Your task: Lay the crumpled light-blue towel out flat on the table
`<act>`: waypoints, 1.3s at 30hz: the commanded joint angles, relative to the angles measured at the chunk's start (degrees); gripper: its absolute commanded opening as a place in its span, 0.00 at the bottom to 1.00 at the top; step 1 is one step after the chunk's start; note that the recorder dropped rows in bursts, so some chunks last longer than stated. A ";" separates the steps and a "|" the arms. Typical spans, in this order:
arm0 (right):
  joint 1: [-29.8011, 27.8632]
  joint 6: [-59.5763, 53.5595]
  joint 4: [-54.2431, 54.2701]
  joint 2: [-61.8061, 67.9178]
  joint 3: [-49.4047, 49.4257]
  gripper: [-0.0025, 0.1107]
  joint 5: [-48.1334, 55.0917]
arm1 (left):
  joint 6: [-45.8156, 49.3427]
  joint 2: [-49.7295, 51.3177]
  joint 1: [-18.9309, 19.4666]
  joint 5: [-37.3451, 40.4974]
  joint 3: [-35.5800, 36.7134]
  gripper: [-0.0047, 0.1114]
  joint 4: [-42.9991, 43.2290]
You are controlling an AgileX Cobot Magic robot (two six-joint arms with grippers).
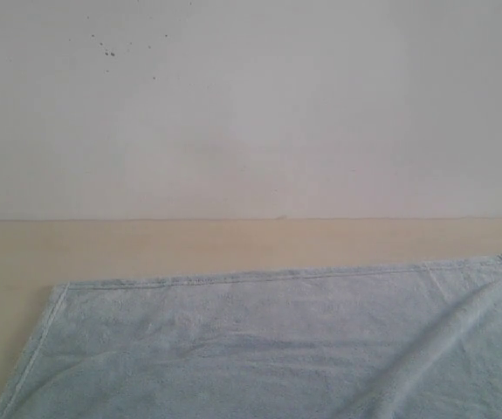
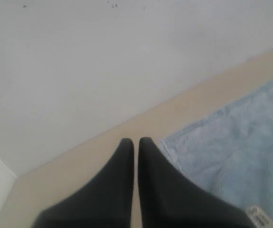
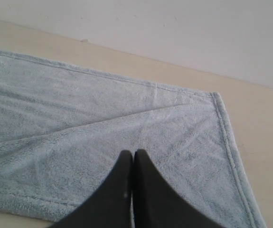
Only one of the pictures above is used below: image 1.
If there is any light blue fluffy towel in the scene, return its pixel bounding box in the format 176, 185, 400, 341
0, 254, 502, 418

